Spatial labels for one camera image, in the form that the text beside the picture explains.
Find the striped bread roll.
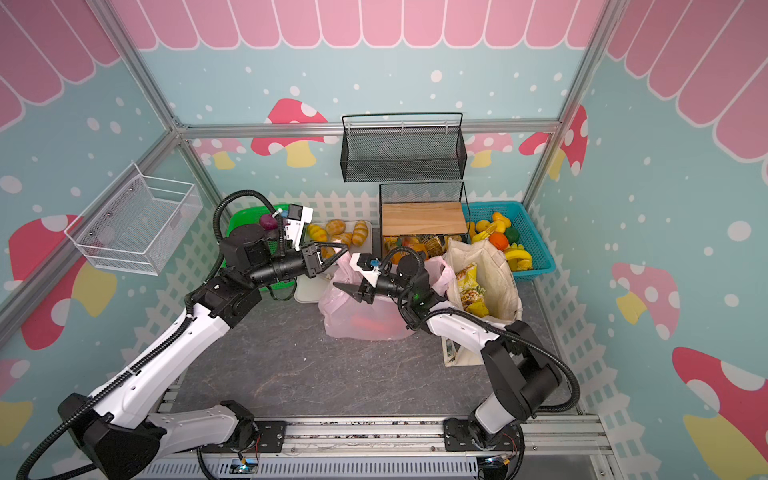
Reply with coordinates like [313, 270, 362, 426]
[333, 232, 352, 248]
[307, 224, 328, 242]

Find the purple onion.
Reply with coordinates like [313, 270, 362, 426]
[259, 214, 278, 231]

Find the teal plastic basket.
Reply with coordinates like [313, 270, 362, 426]
[463, 201, 555, 281]

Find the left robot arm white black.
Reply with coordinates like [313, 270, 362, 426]
[16, 190, 349, 479]

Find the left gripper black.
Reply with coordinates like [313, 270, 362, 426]
[248, 240, 349, 288]

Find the pink plastic grocery bag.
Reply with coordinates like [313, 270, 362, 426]
[317, 251, 457, 343]

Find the canvas tote bag leaf print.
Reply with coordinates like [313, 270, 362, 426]
[442, 239, 523, 367]

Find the white bread tray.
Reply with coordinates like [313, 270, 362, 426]
[293, 219, 374, 304]

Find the orange yellow candy bag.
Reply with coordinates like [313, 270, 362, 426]
[383, 236, 429, 260]

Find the yellow banana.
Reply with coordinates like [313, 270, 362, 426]
[504, 243, 533, 272]

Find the round bread roll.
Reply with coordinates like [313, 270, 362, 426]
[325, 219, 346, 236]

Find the orange fruit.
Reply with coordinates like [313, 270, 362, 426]
[488, 232, 510, 251]

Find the striped bread roll left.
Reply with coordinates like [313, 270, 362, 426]
[307, 224, 328, 242]

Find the green plastic basket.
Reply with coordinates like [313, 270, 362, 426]
[225, 206, 278, 268]

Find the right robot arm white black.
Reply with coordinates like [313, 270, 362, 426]
[334, 247, 581, 452]

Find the striped bread roll middle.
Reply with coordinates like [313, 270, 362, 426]
[333, 232, 352, 248]

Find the black mesh wall basket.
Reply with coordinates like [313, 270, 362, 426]
[340, 112, 468, 183]

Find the black wire shelf rack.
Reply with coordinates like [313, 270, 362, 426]
[378, 181, 469, 254]

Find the yellow green corn snack bag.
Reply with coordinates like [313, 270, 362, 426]
[456, 262, 485, 308]

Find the yellow Lays chips bag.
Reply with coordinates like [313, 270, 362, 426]
[464, 300, 490, 318]

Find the white wire wall basket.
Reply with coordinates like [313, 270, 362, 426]
[64, 164, 203, 276]

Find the long bread roll right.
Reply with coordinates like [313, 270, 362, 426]
[351, 220, 370, 247]

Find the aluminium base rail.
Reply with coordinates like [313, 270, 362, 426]
[139, 415, 623, 479]

